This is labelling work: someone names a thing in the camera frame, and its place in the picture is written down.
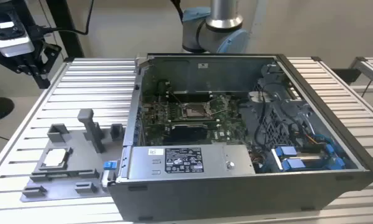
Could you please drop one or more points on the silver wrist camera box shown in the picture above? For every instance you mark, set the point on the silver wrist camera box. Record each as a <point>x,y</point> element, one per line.
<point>12,44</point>

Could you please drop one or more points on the black power supply label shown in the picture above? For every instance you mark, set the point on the black power supply label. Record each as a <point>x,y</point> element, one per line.
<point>183,159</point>

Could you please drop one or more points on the black RAM slot bank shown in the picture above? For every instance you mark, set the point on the black RAM slot bank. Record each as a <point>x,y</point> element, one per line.
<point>192,123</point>
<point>190,96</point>

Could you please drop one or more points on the green motherboard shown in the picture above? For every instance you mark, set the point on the green motherboard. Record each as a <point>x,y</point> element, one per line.
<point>228,130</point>

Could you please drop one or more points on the metal slat side table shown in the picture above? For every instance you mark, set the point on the metal slat side table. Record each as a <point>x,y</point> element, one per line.
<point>370,67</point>

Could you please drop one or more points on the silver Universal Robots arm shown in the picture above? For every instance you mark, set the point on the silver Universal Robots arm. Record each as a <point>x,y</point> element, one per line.
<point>220,14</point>

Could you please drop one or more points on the black plastic drive cage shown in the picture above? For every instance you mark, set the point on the black plastic drive cage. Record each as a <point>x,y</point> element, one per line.
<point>276,126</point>

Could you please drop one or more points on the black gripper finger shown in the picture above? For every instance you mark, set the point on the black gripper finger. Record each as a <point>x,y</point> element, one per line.
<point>6,61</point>
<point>42,79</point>

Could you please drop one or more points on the silver power supply box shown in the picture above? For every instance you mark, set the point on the silver power supply box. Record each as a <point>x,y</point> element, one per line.
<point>140,165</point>

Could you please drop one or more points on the black upright stand pole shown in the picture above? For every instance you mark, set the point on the black upright stand pole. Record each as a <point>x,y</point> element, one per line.
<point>67,28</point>

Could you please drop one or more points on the blue disk bay carrier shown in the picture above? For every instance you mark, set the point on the blue disk bay carrier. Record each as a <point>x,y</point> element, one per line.
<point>294,164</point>
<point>286,150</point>

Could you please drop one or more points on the small white case sticker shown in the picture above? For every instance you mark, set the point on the small white case sticker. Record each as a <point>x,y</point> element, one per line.
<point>203,65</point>

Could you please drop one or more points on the silver CPU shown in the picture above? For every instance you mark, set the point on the silver CPU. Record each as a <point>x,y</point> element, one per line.
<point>56,157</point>

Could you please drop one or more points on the black square heatsink block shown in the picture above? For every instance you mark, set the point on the black square heatsink block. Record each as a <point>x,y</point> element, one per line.
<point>184,136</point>

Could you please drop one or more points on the black open PC case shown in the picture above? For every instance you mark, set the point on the black open PC case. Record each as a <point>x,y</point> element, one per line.
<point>206,198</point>

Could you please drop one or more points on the thin metal locking lever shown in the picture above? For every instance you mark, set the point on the thin metal locking lever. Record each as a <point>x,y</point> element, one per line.
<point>176,97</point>

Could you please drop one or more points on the CPU socket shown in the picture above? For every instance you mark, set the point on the CPU socket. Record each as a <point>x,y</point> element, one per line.
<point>194,112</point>

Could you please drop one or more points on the grey parts rack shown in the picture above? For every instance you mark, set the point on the grey parts rack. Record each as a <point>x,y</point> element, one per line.
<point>78,163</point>

